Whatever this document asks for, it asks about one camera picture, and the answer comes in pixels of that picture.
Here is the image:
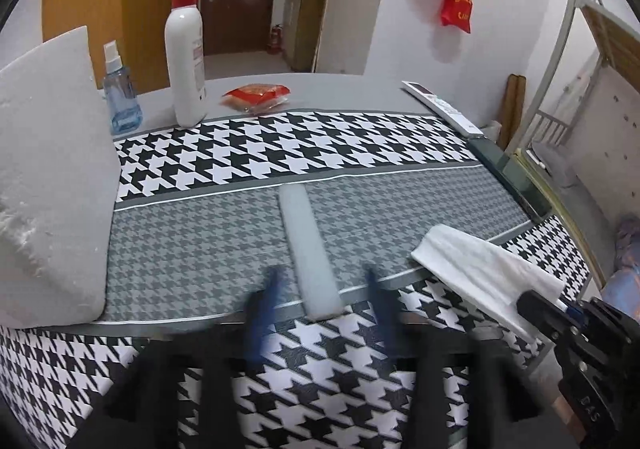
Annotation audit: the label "blue spray bottle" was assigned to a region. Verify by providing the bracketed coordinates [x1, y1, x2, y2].
[103, 40, 143, 136]

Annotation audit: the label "white tissue cloth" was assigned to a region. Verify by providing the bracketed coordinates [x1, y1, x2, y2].
[411, 217, 585, 343]

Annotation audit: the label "white lotion pump bottle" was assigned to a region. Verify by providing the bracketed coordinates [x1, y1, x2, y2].
[164, 0, 207, 128]

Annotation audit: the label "metal bunk bed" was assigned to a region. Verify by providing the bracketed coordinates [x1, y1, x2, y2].
[506, 0, 639, 289]

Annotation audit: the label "wooden boards against wall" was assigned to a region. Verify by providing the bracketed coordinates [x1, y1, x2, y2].
[497, 74, 527, 150]

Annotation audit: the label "black smartphone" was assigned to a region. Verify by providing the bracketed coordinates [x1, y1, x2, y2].
[468, 138, 552, 224]

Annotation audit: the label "grey pillow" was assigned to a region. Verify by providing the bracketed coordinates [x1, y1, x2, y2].
[532, 142, 580, 189]

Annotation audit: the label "houndstooth table mat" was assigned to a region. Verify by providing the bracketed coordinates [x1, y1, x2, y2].
[1, 111, 589, 448]

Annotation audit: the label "red fire extinguisher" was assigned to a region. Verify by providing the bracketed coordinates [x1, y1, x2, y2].
[267, 24, 282, 54]

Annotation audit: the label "white foam box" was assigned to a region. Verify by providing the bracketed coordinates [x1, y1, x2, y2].
[1, 26, 120, 329]

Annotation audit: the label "white remote control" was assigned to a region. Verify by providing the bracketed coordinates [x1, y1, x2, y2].
[401, 80, 484, 138]

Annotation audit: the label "red snack packet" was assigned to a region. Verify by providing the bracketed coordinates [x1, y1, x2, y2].
[221, 84, 291, 115]

